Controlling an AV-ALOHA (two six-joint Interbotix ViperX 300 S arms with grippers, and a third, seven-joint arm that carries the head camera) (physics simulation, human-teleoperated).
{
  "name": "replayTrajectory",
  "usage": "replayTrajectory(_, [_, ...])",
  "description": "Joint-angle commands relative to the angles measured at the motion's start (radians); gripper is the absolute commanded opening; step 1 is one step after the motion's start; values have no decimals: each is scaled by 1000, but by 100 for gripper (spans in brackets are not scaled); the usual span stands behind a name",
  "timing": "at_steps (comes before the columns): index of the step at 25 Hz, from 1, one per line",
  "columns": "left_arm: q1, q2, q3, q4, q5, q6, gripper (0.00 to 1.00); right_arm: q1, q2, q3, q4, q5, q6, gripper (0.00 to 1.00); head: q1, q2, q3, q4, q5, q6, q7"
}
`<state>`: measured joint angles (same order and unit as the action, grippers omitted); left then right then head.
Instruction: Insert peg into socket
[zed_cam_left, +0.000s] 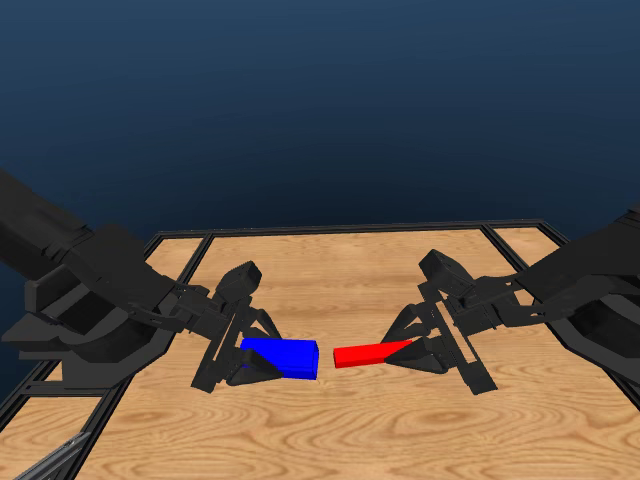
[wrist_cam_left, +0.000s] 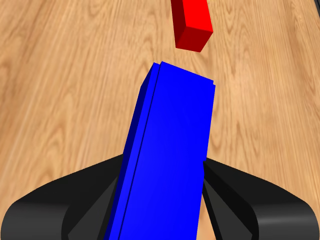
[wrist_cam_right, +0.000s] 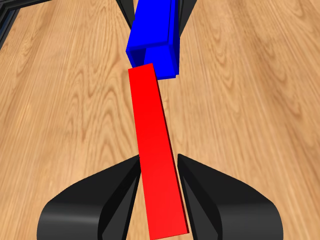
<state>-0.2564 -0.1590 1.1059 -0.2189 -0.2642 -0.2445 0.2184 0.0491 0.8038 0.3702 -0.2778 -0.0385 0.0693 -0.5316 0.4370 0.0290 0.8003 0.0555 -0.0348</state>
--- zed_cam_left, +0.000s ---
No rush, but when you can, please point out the blue hollow socket block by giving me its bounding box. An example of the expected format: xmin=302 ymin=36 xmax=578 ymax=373
xmin=239 ymin=337 xmax=321 ymax=381

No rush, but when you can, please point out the grey metal strut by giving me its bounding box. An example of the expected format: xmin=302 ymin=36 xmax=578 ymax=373
xmin=13 ymin=431 xmax=92 ymax=480

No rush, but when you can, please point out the thin red peg bar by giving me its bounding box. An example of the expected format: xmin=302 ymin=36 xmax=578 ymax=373
xmin=332 ymin=339 xmax=416 ymax=370

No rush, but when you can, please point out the black table frame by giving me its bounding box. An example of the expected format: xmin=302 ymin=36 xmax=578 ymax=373
xmin=0 ymin=217 xmax=640 ymax=480

